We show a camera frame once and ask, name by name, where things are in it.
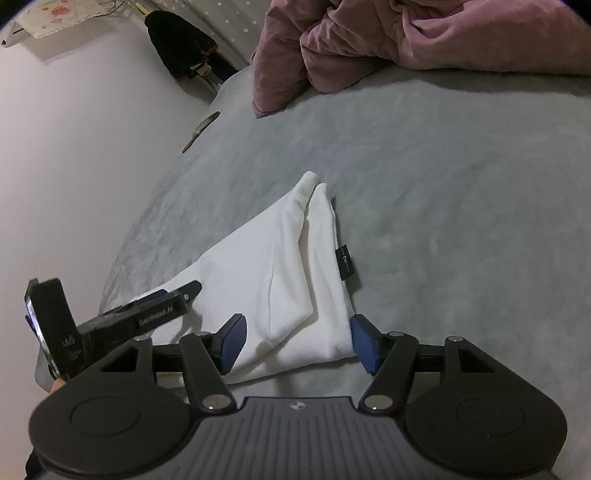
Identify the brown wooden brush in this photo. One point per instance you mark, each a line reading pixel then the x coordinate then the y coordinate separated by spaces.
pixel 201 131

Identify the white long-sleeve printed shirt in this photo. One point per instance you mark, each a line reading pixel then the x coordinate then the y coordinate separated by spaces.
pixel 286 277

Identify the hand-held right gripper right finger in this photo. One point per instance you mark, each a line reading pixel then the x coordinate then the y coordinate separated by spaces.
pixel 364 344

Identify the dark hanging clothes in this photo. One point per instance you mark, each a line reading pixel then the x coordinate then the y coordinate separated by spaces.
pixel 180 41

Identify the grey star-print curtain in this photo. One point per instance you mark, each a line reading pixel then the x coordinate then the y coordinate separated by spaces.
pixel 221 18

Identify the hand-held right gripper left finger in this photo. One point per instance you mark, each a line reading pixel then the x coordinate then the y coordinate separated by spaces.
pixel 233 344

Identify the printed air conditioner cover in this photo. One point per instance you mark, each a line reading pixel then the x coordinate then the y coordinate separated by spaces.
pixel 60 16

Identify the pink quilt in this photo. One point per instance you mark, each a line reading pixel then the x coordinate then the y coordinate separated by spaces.
pixel 369 41

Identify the white air conditioner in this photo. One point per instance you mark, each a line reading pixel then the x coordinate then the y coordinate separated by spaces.
pixel 11 34

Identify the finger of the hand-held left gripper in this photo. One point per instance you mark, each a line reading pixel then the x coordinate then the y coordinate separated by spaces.
pixel 180 291

